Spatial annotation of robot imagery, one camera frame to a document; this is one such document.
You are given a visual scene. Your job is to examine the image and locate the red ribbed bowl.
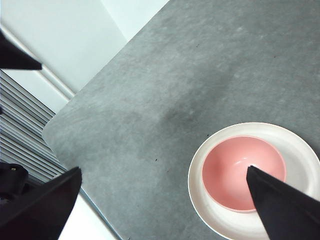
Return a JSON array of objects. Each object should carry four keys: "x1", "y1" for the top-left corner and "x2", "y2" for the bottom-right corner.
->
[{"x1": 201, "y1": 135, "x2": 287, "y2": 213}]

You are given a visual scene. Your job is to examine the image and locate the white round plate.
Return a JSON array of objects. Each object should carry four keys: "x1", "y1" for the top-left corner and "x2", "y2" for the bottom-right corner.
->
[{"x1": 187, "y1": 121, "x2": 320, "y2": 240}]

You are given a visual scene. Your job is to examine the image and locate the white wall trim strip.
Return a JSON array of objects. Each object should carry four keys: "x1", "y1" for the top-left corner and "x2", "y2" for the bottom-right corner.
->
[{"x1": 0, "y1": 24, "x2": 76, "y2": 99}]

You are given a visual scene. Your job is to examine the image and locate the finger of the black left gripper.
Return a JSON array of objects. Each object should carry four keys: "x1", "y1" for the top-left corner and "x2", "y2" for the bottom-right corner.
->
[{"x1": 0, "y1": 29, "x2": 43, "y2": 71}]

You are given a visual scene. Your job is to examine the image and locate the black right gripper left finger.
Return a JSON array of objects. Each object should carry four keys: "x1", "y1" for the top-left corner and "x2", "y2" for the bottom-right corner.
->
[{"x1": 0, "y1": 166, "x2": 83, "y2": 240}]

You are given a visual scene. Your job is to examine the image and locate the grey slatted panel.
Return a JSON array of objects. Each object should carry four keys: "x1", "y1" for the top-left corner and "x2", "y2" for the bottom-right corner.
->
[{"x1": 0, "y1": 69, "x2": 70, "y2": 185}]

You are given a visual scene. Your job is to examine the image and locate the black equipment block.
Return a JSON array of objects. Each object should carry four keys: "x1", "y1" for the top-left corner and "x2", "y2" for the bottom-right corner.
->
[{"x1": 0, "y1": 163, "x2": 30, "y2": 203}]

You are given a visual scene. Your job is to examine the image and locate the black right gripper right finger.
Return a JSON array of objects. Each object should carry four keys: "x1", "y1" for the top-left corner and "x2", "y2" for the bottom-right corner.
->
[{"x1": 246, "y1": 164, "x2": 320, "y2": 240}]

